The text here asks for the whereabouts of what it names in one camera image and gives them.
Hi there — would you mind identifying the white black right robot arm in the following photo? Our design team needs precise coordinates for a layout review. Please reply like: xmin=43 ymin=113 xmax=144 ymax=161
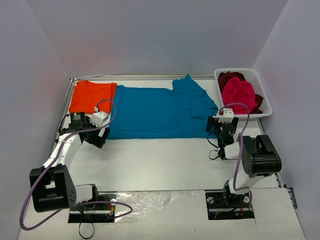
xmin=206 ymin=116 xmax=282 ymax=207

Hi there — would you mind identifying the folded orange t shirt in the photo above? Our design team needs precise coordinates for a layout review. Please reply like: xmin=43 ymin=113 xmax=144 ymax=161
xmin=68 ymin=80 xmax=117 ymax=114

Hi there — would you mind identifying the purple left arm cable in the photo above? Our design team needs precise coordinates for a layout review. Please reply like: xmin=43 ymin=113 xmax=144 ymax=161
xmin=19 ymin=99 xmax=133 ymax=230

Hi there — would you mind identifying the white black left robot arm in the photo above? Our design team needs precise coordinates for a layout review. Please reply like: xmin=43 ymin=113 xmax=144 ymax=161
xmin=29 ymin=111 xmax=110 ymax=213

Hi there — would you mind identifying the white front cover board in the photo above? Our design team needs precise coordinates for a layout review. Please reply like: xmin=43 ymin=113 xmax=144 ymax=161
xmin=19 ymin=188 xmax=304 ymax=240

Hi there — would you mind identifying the dark maroon t shirt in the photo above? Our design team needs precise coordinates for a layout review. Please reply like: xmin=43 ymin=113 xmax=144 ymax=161
xmin=218 ymin=71 xmax=263 ymax=114

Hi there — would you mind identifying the teal blue t shirt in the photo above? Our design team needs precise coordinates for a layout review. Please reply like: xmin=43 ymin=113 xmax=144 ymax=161
xmin=108 ymin=74 xmax=219 ymax=140

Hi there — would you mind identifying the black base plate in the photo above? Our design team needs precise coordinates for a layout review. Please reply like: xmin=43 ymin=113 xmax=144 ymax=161
xmin=205 ymin=190 xmax=255 ymax=221
xmin=67 ymin=203 xmax=115 ymax=224

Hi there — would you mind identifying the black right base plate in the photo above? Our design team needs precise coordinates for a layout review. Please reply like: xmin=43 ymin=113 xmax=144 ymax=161
xmin=205 ymin=190 xmax=255 ymax=221

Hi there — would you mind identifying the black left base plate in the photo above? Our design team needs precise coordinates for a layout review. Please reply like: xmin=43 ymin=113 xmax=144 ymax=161
xmin=67 ymin=203 xmax=115 ymax=224

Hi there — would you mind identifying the pink magenta t shirt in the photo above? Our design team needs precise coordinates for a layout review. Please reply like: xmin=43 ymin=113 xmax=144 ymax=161
xmin=221 ymin=77 xmax=258 ymax=112

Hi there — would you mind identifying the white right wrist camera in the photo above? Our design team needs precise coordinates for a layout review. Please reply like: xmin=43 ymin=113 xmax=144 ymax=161
xmin=218 ymin=108 xmax=234 ymax=124

